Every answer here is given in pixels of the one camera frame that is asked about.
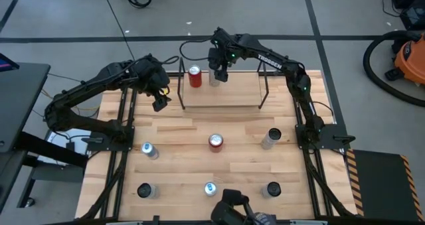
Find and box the teal Red Bull can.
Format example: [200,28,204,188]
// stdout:
[141,141,160,161]

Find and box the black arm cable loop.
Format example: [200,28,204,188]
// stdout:
[179,38,215,62]

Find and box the black yellow striped floor mat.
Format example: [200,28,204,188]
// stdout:
[345,148,425,222]

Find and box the white Celsius Tropical Vibe can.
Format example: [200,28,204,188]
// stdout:
[260,127,282,151]

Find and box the dark laptop screen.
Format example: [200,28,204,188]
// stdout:
[0,52,20,73]

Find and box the orange shop vacuum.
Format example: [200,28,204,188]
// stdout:
[384,32,425,86]
[362,30,425,108]

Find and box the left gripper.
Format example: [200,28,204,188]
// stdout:
[134,54,173,112]

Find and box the black metal table frame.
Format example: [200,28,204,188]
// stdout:
[42,70,425,225]

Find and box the long black floor cable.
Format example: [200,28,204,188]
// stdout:
[99,0,137,62]

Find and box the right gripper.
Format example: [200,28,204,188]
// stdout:
[208,47,233,83]

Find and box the black equipment case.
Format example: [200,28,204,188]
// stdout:
[390,0,425,32]

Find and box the black desk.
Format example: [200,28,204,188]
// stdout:
[0,62,89,212]

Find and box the red soda can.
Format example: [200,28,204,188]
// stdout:
[188,64,203,88]
[208,133,224,153]

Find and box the silver blue Red Bull can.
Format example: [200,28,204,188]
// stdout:
[204,181,219,197]

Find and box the white blue Celsius can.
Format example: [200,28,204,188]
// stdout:
[261,181,282,198]

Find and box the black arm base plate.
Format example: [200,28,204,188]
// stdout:
[86,125,135,152]
[295,123,356,150]

